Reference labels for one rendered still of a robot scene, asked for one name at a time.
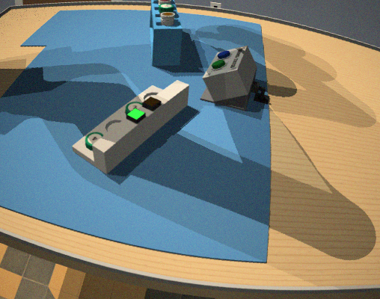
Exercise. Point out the blue flat mat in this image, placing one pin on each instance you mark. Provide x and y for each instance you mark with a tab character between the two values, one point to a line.
199	186

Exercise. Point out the blue rectangular tube holder block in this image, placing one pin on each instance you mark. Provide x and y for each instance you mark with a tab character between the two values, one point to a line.
165	41

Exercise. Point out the grey control box with blue and green keys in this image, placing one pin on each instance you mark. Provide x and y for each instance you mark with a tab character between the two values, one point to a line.
232	73

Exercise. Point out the dark grey table edge trim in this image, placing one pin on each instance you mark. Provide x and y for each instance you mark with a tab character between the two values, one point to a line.
175	280

